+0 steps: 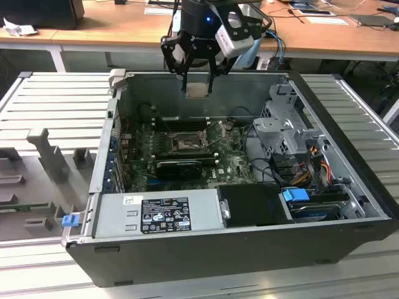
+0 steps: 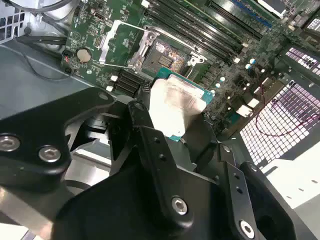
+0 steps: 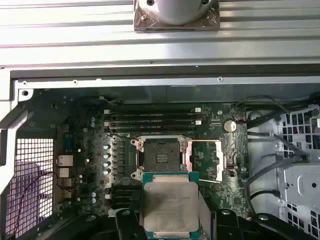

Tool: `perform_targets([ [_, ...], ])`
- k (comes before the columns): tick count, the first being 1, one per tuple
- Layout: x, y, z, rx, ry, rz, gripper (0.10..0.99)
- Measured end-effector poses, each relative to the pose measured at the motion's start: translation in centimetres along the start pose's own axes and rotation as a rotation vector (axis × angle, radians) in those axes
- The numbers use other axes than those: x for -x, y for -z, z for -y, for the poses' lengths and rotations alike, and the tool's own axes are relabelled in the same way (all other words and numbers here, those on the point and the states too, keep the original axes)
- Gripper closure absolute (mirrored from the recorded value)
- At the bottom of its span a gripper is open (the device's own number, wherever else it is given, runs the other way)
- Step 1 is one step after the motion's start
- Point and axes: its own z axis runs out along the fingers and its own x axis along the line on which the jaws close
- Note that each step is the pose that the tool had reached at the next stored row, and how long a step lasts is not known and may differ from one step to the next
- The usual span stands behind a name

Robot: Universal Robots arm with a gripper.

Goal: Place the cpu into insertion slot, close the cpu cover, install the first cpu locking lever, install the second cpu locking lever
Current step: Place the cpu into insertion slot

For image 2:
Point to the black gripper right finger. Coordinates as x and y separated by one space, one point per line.
236 182

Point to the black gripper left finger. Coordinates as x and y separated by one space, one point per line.
30 130

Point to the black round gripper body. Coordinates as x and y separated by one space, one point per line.
120 212

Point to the silver topped green CPU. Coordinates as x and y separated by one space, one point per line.
172 105

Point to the metal socket cover frame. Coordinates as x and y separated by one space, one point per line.
108 41

